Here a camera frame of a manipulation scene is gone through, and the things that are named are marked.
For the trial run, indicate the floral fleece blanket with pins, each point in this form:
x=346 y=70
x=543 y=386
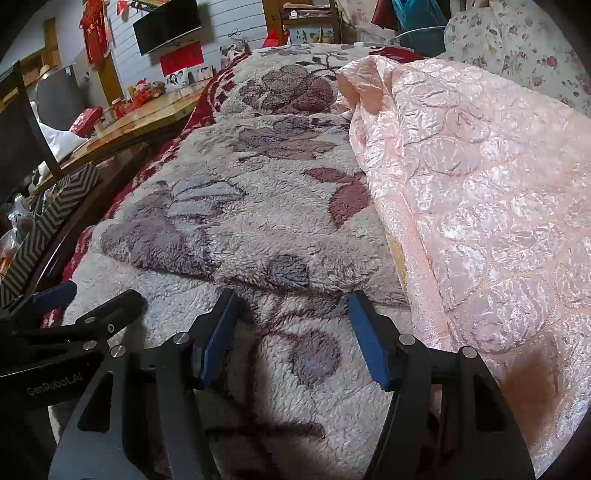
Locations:
x=258 y=207

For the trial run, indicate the red banner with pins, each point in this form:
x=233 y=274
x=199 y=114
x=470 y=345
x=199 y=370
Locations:
x=182 y=59

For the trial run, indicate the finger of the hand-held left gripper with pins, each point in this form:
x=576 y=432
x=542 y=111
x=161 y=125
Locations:
x=55 y=296
x=111 y=318

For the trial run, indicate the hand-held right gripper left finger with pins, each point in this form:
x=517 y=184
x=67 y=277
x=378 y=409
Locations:
x=217 y=341

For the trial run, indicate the clear plastic bag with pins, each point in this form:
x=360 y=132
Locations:
x=14 y=235

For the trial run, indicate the red hanging decoration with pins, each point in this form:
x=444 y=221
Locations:
x=94 y=32

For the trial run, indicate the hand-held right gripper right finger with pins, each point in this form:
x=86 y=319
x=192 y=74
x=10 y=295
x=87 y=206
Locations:
x=369 y=341

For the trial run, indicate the pink quilted blanket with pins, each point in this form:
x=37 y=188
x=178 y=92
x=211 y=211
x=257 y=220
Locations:
x=485 y=207

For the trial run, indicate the red bag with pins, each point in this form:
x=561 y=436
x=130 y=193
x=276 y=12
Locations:
x=274 y=37

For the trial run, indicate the small wooden chair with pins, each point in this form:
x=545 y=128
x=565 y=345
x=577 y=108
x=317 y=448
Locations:
x=304 y=14

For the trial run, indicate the black television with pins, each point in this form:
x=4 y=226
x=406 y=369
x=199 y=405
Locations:
x=166 y=27

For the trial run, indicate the white plastic bag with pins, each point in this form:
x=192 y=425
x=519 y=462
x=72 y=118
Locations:
x=60 y=141

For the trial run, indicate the red gift box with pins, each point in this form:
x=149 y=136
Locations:
x=87 y=121

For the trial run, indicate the striped cardboard box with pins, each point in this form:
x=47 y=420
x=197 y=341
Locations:
x=46 y=221

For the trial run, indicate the framed photo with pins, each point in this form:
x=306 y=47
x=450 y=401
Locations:
x=202 y=74
x=232 y=54
x=177 y=79

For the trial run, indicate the dark wooden chair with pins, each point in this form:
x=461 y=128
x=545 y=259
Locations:
x=27 y=138

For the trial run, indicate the wooden table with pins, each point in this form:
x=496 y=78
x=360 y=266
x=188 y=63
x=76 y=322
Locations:
x=152 y=110

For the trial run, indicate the floral fabric cover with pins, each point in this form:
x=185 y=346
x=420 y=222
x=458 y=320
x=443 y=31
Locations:
x=517 y=41

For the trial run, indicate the plush toys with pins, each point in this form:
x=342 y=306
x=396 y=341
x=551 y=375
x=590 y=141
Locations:
x=147 y=91

